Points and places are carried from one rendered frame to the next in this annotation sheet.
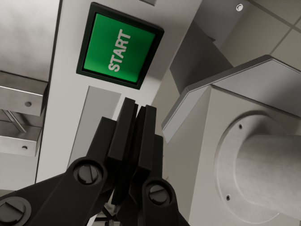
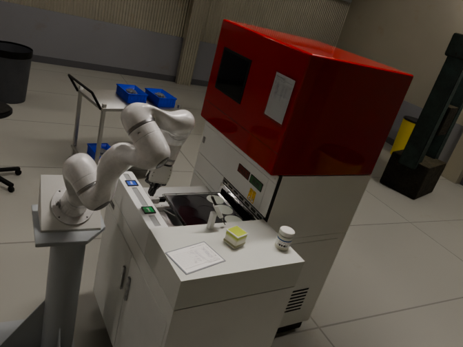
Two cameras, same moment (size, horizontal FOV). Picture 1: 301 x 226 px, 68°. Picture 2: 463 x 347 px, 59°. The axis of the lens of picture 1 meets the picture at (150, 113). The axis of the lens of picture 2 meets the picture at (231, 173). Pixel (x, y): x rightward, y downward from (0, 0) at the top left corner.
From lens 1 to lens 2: 1.86 m
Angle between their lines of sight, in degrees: 58
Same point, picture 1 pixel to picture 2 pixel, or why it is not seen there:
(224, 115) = (93, 219)
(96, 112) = (143, 203)
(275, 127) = (67, 221)
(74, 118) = (147, 201)
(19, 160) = not seen: hidden behind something
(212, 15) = not seen: outside the picture
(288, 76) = (74, 239)
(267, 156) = not seen: hidden behind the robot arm
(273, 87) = (75, 235)
